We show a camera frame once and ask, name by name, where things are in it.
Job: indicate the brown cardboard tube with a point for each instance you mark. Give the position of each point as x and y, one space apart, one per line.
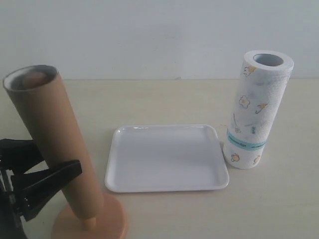
40 97

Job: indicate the white plastic tray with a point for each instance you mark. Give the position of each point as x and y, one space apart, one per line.
165 158

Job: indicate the printed paper towel roll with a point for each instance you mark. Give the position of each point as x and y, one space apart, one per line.
263 79

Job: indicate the wooden paper towel holder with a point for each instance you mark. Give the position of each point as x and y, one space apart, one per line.
110 223

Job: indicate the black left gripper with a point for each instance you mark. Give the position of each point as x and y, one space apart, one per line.
32 191

